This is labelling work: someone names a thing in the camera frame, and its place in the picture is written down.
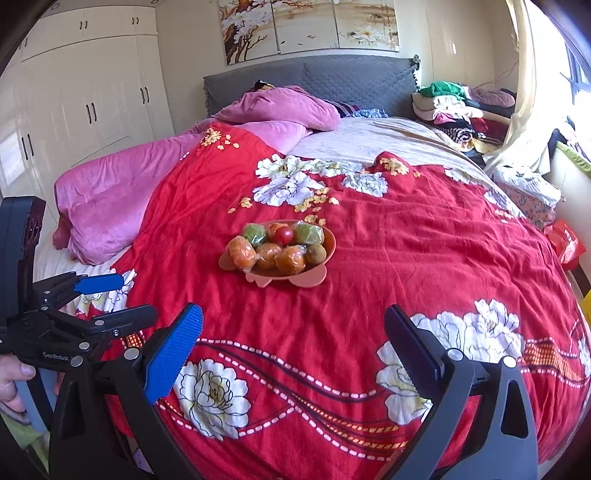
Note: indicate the floral branch wall painting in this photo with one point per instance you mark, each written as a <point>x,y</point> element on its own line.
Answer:
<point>247,30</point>

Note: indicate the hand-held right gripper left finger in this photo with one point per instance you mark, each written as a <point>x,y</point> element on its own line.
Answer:
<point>173,355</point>

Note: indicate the green citrus fruit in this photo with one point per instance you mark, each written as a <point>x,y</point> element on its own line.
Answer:
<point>308,233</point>
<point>255,233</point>

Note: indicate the purple striped pillow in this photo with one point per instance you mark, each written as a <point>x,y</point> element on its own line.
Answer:
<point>344,109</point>

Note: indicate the pale landscape wall painting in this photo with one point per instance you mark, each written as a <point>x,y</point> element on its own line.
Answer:
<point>304,25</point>

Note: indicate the green knitted garment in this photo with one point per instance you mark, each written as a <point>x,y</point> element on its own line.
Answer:
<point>448,89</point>

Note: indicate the pink plastic plate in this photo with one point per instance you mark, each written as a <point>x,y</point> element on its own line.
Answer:
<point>295,278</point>

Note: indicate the person's left hand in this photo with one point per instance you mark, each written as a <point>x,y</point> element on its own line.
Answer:
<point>14,374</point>

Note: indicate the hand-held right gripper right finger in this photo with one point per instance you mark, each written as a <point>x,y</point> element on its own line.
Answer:
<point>415,346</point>

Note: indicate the white bed sheet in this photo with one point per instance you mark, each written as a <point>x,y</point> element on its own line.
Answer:
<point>51,263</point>

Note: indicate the yellow bag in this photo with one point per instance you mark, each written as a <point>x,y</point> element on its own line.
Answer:
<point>588,311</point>

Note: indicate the window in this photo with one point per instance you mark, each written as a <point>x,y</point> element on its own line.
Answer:
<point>577,64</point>

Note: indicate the grey quilted headboard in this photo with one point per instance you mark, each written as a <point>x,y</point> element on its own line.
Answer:
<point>369,78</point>

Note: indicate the dark hanging garment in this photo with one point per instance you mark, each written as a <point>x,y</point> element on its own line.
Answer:
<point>558,145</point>

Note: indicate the white plastic bag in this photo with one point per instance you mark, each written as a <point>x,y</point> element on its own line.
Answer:
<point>521,180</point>

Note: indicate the green cloth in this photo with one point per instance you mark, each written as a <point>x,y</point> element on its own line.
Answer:
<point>575,157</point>

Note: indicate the red floral blanket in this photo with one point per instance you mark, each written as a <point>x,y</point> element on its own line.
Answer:
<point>415,258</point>

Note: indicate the white wardrobe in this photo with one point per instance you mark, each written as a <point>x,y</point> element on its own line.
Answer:
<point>92,92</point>

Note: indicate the cream curtain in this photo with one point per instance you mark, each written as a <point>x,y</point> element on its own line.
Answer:
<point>526,115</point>

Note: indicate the white flower wall painting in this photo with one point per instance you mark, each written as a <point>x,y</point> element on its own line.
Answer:
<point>367,23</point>

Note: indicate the red tomato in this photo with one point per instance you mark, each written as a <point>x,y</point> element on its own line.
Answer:
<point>283,236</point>

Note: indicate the pile of folded clothes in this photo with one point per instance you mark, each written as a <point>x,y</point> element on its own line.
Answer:
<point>452,115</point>

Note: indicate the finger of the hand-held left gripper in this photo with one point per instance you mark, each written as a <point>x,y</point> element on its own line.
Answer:
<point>124,319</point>
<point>99,282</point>

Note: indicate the blue patterned cloth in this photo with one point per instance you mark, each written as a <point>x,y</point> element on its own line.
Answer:
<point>371,113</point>

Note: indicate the large orange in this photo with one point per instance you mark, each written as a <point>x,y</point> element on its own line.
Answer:
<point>291,259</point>

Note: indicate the red plastic bag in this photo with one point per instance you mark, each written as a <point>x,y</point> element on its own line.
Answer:
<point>565,242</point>

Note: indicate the pink duvet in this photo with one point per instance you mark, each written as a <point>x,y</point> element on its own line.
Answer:
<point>106,203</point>

